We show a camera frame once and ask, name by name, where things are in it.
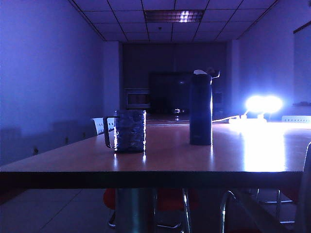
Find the dark chair backrest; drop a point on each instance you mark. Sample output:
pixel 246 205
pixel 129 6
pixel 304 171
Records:
pixel 306 189

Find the red chair seat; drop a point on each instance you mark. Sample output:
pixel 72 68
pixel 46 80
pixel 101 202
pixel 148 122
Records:
pixel 170 199

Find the white power strip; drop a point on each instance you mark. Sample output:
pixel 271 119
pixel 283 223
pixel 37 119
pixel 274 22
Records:
pixel 250 120

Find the small glass object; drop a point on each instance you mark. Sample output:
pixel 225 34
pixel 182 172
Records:
pixel 178 114

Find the chrome chair leg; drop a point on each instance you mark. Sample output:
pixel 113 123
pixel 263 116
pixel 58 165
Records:
pixel 187 208

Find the white perforated chair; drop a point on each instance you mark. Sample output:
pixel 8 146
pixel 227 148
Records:
pixel 296 119
pixel 99 125

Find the bright plug-in lamp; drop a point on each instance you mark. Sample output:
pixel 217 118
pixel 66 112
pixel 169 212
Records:
pixel 255 104
pixel 274 104

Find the wall whiteboard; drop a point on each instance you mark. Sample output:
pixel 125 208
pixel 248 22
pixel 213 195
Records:
pixel 303 63

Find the black thermos cup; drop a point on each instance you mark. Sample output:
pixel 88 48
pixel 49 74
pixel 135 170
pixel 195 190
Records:
pixel 200 109

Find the chrome chair frame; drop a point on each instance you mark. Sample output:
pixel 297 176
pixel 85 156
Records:
pixel 224 208

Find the metal table leg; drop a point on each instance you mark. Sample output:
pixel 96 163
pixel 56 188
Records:
pixel 136 211

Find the grey wall cabinet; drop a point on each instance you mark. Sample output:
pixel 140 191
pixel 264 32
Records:
pixel 137 98

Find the ceiling light grille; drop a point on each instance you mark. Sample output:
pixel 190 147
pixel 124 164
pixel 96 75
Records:
pixel 174 16

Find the textured glass mug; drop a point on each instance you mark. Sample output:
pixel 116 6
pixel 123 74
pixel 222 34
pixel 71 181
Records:
pixel 131 132

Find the black television screen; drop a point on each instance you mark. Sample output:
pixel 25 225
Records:
pixel 170 92

